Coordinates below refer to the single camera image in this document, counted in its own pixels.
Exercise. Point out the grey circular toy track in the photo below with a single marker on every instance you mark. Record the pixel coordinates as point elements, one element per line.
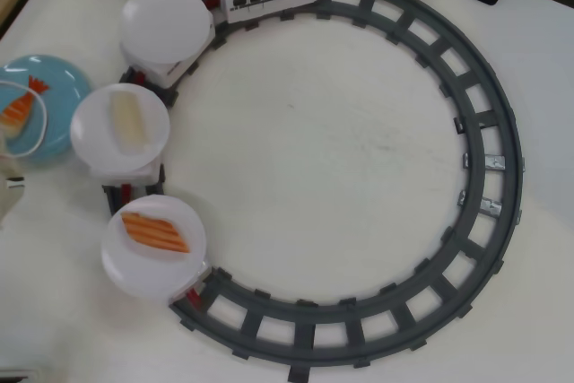
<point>489,100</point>

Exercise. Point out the orange shrimp sushi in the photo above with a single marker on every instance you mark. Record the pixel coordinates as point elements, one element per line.
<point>20,109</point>

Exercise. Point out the white squid sushi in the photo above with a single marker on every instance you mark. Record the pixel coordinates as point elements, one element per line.
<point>127,120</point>

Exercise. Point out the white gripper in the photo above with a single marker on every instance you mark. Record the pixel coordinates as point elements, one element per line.
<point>8,201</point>

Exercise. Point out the blue dish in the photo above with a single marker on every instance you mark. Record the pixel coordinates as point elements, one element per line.
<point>63,87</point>

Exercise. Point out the orange striped salmon sushi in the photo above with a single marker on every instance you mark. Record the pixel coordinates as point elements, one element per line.
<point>154,230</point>

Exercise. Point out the white round plate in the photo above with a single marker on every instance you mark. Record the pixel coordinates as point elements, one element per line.
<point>148,271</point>
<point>94,132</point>
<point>166,24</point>

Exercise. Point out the silver tape piece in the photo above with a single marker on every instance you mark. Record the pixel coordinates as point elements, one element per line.
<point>495,162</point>
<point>462,199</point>
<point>466,161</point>
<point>490,208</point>

